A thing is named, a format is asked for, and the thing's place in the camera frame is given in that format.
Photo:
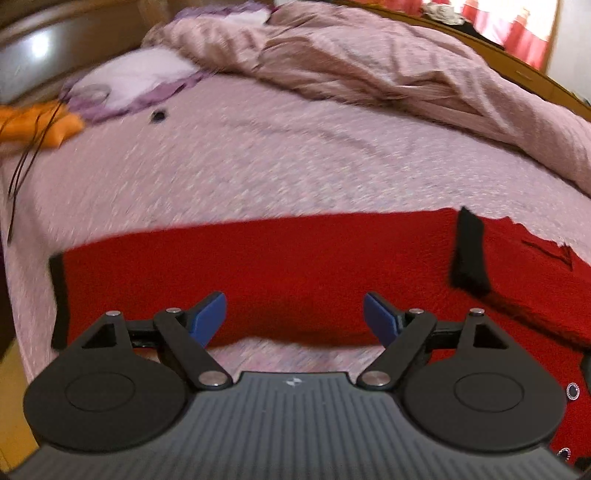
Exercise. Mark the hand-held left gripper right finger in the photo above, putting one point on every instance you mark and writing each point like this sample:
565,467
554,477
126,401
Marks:
381,318

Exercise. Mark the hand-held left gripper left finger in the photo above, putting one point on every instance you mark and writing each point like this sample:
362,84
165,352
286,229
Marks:
210,318

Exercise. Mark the red knit sweater black trim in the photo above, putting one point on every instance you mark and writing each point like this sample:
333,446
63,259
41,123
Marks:
286,272

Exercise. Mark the pink bed sheet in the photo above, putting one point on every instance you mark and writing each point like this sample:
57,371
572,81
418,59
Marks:
277,161

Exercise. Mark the small black round object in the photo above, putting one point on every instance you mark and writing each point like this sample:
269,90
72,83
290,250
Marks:
158,116

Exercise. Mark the purple frilled pillow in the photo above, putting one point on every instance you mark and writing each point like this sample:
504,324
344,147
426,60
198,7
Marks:
231,11
143,74

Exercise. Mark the orange cloth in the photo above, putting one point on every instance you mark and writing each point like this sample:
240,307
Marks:
32,124

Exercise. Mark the pink crumpled quilt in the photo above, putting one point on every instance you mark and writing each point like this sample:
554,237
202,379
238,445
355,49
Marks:
369,50

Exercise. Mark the white lace cloth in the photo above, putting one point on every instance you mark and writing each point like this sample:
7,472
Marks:
443,13

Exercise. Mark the dark wooden headboard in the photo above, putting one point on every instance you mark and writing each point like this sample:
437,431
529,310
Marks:
55,41

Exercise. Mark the red and cream curtain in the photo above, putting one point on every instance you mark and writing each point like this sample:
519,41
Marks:
512,27

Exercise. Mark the wooden bed side frame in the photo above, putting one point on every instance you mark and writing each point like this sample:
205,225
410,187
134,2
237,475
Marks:
531,74

